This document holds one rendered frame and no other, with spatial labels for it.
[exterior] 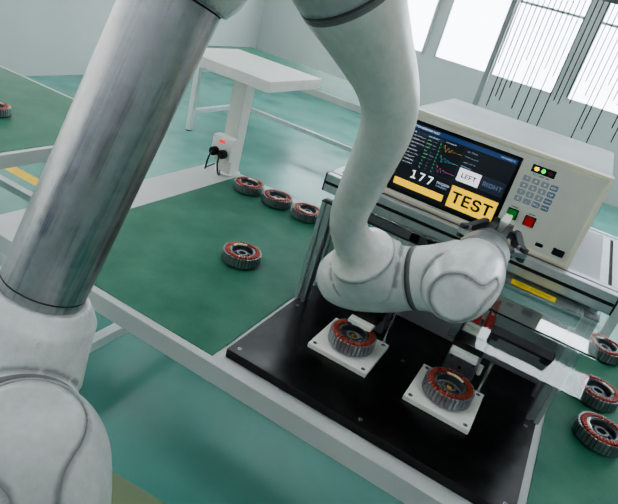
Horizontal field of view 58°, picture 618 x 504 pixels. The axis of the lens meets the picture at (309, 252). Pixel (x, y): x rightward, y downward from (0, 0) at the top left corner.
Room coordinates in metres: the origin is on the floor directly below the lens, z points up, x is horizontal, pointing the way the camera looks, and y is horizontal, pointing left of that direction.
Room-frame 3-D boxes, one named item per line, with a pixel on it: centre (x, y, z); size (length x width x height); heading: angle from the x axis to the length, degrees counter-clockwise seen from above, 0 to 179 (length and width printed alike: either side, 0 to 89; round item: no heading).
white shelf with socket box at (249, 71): (1.93, 0.36, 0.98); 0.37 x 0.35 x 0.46; 68
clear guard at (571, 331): (0.99, -0.46, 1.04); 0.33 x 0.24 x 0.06; 158
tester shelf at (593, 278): (1.35, -0.38, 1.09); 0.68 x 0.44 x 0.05; 68
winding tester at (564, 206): (1.35, -0.40, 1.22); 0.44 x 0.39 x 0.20; 68
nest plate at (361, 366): (1.10, -0.15, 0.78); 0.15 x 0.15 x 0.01; 68
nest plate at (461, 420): (1.01, -0.38, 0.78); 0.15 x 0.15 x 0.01; 68
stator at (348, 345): (1.10, -0.15, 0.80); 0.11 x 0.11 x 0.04
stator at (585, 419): (1.05, -0.76, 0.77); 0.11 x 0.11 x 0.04
